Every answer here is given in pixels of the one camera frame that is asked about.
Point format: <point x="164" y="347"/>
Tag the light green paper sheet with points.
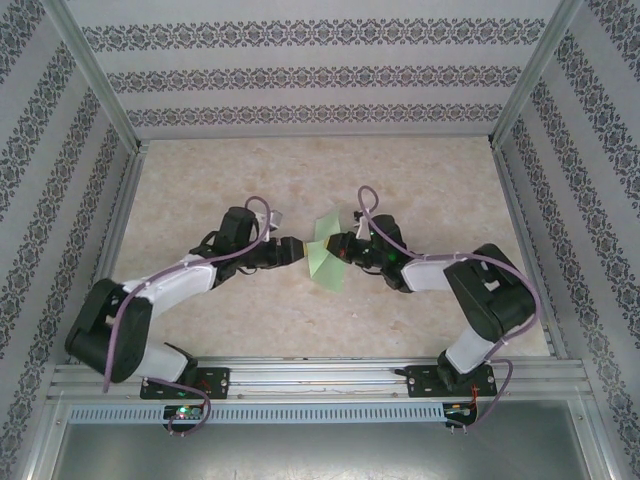
<point x="327" y="272"/>

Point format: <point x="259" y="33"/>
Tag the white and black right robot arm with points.
<point x="495" y="295"/>

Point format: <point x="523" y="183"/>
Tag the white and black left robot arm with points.
<point x="115" y="325"/>

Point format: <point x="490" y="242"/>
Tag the grey metal sheet panel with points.
<point x="320" y="450"/>

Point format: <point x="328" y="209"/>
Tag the left circuit board with LED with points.
<point x="184" y="412"/>

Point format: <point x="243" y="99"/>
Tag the circuit board with led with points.
<point x="184" y="412"/>
<point x="460" y="411"/>

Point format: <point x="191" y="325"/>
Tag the right circuit board with LED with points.
<point x="460" y="411"/>

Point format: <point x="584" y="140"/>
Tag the aluminium rear table rail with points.
<point x="320" y="137"/>

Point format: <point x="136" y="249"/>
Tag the aluminium table rail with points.
<point x="521" y="225"/>
<point x="117" y="225"/>
<point x="320" y="137"/>

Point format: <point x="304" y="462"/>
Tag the long aluminium mounting rail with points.
<point x="320" y="372"/>

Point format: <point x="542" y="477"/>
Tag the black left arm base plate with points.
<point x="220" y="382"/>

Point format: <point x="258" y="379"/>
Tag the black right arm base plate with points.
<point x="420" y="382"/>

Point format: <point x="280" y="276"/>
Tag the aluminium right table rail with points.
<point x="521" y="225"/>

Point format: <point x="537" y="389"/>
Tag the aluminium left table rail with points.
<point x="117" y="225"/>

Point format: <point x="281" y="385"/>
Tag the aluminium right frame post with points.
<point x="535" y="75"/>

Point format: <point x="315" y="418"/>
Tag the aluminium frame post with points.
<point x="95" y="75"/>
<point x="535" y="75"/>

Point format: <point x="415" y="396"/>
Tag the aluminium left frame post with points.
<point x="95" y="75"/>

